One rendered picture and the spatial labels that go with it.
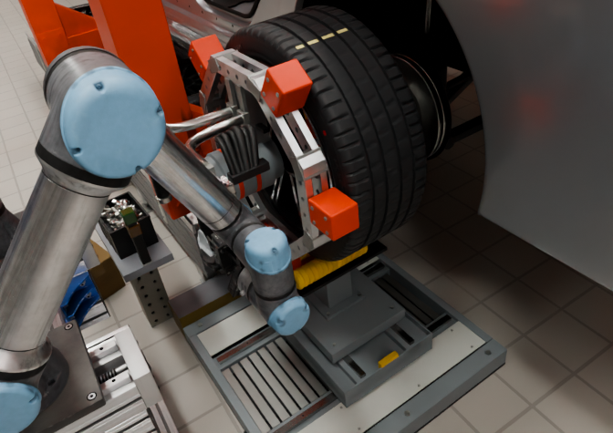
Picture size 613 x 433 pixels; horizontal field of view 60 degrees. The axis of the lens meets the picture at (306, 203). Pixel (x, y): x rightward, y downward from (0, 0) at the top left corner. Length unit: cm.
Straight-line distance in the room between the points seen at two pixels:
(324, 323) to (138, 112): 126
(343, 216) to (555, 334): 117
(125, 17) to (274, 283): 92
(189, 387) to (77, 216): 138
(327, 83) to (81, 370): 74
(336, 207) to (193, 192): 36
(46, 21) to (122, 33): 196
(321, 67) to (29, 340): 77
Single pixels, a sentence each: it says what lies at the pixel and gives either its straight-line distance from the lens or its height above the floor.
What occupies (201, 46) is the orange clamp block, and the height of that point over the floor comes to 111.
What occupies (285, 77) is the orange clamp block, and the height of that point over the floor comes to 114.
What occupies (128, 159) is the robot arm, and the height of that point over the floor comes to 127.
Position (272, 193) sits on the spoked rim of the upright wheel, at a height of 65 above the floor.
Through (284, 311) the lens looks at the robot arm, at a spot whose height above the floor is 88.
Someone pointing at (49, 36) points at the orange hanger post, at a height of 71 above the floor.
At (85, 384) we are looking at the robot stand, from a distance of 105.
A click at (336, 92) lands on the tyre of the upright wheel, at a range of 117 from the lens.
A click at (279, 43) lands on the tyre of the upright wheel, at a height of 117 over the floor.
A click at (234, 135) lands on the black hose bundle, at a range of 115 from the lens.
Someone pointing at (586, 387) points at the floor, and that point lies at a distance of 201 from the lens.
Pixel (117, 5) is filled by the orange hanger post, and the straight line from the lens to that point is 157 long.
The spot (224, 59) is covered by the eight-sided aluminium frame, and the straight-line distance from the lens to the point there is 134.
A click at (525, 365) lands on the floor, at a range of 201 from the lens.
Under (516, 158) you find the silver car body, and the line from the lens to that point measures 119.
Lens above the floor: 157
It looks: 36 degrees down
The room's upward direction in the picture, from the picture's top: 8 degrees counter-clockwise
